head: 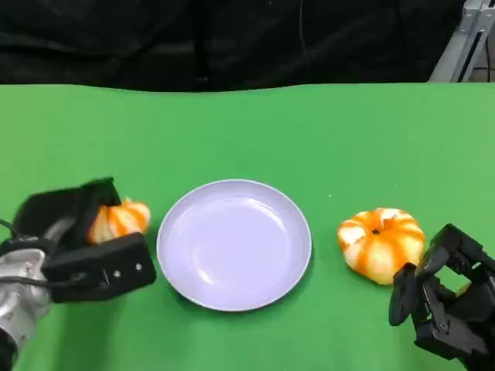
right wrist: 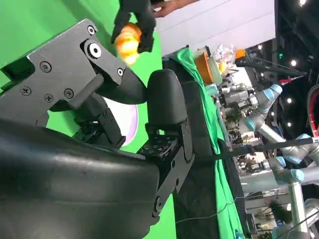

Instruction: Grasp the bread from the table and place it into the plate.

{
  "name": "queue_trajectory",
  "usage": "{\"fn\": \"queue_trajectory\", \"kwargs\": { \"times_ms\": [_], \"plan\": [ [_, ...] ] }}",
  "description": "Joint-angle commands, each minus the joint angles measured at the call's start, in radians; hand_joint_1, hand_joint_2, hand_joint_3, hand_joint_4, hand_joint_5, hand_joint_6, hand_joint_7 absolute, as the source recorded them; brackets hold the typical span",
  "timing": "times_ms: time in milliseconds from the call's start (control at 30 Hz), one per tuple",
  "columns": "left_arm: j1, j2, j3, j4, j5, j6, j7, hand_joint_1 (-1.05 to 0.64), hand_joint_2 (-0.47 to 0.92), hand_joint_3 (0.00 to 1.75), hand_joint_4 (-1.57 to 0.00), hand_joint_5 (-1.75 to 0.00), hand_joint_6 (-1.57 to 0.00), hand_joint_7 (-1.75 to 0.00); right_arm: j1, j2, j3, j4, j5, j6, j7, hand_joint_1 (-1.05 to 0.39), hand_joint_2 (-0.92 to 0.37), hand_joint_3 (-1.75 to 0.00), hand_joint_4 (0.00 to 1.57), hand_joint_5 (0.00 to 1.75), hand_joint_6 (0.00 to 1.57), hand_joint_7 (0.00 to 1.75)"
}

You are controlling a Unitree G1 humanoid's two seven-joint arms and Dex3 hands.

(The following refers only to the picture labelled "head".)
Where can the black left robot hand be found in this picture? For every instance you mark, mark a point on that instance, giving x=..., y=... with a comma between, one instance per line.
x=108, y=266

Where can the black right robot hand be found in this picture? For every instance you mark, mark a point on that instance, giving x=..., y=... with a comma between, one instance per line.
x=456, y=324

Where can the twisted orange white bread roll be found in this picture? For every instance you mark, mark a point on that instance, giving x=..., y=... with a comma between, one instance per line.
x=123, y=220

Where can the pumpkin-shaped orange white bread roll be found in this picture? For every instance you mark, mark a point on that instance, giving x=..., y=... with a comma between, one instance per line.
x=379, y=247

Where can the lilac plate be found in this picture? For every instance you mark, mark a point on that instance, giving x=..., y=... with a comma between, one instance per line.
x=232, y=247

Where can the green table cloth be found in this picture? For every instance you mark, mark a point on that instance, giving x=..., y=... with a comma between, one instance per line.
x=270, y=135

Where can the black backdrop cloth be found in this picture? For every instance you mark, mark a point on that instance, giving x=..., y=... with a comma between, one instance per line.
x=154, y=38

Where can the aluminium frame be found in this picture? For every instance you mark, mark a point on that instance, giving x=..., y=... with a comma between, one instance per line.
x=473, y=38

